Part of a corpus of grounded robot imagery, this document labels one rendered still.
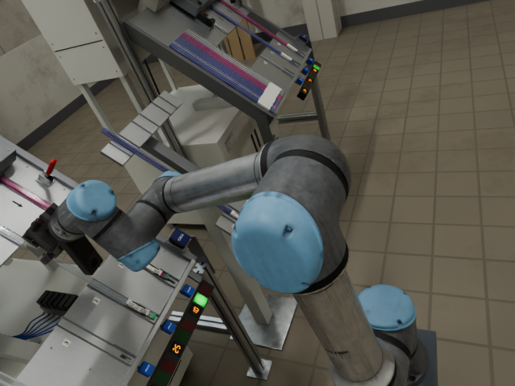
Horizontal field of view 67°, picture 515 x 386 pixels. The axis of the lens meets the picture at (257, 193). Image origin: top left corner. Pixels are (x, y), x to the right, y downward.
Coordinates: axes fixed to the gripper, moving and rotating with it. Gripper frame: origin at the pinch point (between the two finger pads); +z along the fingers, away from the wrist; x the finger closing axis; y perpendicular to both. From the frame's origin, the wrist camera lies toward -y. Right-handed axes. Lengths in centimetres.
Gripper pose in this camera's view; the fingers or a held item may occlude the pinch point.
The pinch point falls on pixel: (49, 255)
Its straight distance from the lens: 107.0
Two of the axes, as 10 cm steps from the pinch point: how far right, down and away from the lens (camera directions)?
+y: -6.9, -6.6, -3.1
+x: -3.2, 6.6, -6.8
